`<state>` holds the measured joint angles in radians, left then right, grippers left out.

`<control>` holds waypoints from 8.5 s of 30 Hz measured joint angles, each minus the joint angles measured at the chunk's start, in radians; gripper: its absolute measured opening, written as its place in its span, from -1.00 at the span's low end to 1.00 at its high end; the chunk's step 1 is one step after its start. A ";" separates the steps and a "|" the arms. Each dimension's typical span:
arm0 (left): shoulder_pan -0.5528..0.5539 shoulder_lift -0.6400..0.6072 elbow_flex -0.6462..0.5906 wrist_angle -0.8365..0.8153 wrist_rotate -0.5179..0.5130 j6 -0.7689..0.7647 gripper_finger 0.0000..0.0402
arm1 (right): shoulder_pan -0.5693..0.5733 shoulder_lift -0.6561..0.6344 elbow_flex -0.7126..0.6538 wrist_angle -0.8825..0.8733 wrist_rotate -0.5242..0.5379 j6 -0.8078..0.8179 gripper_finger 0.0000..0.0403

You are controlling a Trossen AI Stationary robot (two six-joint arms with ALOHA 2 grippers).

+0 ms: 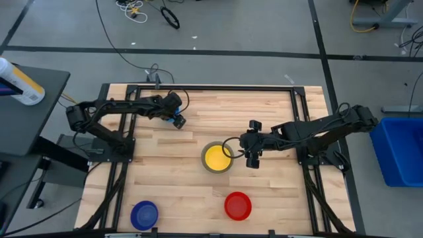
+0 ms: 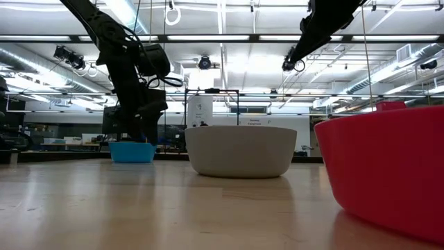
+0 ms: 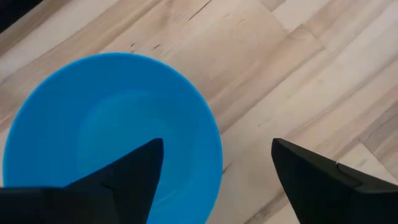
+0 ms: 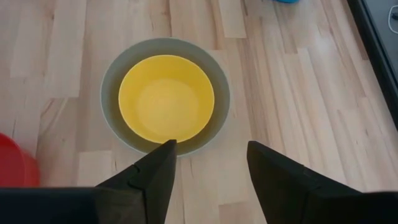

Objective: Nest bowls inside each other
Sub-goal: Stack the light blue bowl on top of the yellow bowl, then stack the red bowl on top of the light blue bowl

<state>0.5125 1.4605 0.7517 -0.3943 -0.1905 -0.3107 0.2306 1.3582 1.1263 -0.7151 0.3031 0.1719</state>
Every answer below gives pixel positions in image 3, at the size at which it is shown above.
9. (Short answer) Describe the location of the blue plastic bowl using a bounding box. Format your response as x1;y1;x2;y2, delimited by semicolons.
2;52;224;224

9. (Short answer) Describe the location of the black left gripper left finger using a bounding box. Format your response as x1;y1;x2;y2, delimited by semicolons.
0;138;165;224

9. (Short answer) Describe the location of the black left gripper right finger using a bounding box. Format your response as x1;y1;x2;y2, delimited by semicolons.
271;138;398;224

